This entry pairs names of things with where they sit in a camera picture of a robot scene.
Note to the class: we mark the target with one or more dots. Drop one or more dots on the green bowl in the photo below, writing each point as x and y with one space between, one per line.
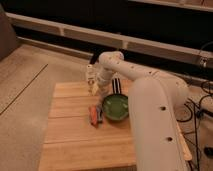
115 107

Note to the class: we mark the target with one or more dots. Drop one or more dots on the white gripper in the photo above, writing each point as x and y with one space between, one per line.
102 78

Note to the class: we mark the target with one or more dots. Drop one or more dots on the black white striped object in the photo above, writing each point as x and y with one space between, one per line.
116 85

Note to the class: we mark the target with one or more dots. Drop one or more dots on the white metal railing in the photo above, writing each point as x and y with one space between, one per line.
138 45

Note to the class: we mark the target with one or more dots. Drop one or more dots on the orange carrot toy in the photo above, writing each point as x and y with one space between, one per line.
93 115

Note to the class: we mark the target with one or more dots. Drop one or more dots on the blue grey small toy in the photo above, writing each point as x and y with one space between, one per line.
99 113

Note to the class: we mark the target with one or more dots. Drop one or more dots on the white ceramic cup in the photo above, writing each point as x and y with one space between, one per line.
103 92

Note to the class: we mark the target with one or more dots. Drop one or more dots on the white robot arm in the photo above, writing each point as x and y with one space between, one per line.
152 98

